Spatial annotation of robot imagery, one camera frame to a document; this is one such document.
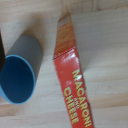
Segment orange macaroni and cheese carton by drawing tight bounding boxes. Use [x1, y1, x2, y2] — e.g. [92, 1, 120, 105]
[52, 13, 95, 128]

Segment blue cup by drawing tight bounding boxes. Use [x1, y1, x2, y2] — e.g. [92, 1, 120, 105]
[0, 35, 44, 105]

